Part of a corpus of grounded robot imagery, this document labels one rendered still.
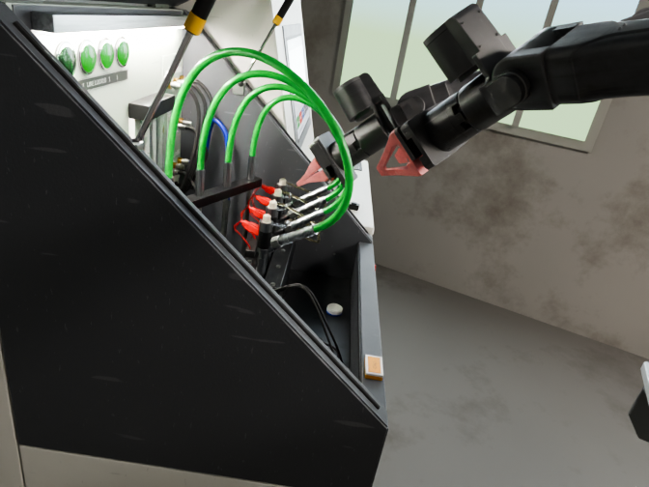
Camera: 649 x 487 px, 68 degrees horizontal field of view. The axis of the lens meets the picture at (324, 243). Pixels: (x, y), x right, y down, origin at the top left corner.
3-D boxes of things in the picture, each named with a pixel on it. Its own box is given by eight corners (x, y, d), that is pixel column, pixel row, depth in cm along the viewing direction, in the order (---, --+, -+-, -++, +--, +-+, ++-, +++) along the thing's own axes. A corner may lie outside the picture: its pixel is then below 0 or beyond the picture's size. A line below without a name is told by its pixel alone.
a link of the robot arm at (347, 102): (429, 109, 79) (423, 119, 88) (394, 47, 79) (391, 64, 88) (365, 147, 80) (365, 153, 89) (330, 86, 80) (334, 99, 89)
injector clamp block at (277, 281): (272, 347, 105) (280, 287, 98) (227, 340, 104) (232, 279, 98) (291, 272, 135) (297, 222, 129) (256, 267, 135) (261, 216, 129)
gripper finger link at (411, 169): (356, 157, 67) (403, 122, 60) (384, 140, 71) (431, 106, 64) (383, 198, 67) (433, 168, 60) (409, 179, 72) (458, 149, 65)
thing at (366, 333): (368, 478, 83) (387, 409, 76) (343, 474, 83) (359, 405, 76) (362, 293, 139) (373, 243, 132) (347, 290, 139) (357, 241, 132)
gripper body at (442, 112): (395, 128, 60) (439, 97, 55) (434, 106, 67) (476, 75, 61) (423, 173, 61) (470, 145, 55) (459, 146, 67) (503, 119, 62)
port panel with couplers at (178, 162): (174, 195, 115) (177, 58, 102) (160, 193, 115) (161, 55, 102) (190, 179, 127) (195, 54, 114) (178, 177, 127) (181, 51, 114)
